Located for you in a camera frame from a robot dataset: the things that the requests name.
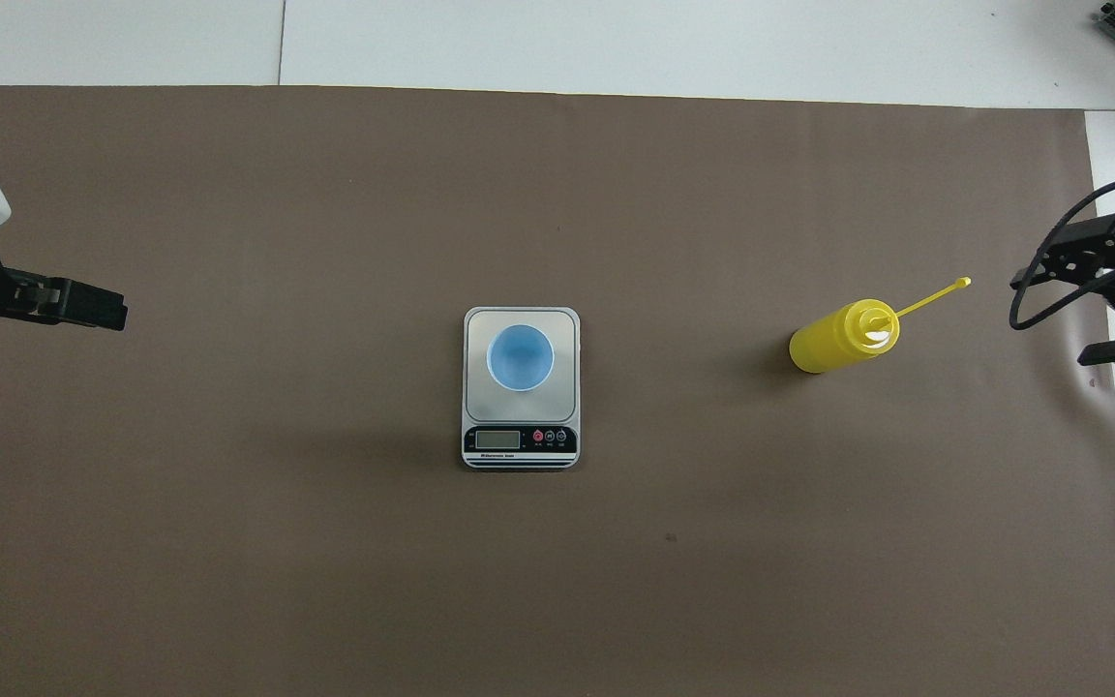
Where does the yellow squeeze bottle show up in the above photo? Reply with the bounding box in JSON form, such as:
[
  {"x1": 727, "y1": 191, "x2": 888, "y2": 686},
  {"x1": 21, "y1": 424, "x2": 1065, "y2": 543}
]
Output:
[{"x1": 789, "y1": 277, "x2": 973, "y2": 375}]

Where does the light blue plastic cup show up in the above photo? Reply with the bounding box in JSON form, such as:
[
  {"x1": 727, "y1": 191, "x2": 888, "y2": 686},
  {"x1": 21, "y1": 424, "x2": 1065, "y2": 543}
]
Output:
[{"x1": 486, "y1": 324, "x2": 556, "y2": 393}]

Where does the silver digital kitchen scale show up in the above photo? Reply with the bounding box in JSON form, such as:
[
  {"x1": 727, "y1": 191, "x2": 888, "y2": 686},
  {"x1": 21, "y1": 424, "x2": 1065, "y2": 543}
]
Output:
[{"x1": 462, "y1": 306, "x2": 582, "y2": 471}]

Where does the brown table mat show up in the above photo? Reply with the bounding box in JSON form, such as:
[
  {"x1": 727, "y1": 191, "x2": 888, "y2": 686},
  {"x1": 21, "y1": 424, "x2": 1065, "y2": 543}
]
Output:
[{"x1": 0, "y1": 85, "x2": 1115, "y2": 697}]

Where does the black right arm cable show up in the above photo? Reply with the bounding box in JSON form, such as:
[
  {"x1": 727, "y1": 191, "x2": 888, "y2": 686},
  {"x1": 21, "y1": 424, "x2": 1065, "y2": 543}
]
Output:
[{"x1": 1010, "y1": 174, "x2": 1115, "y2": 332}]

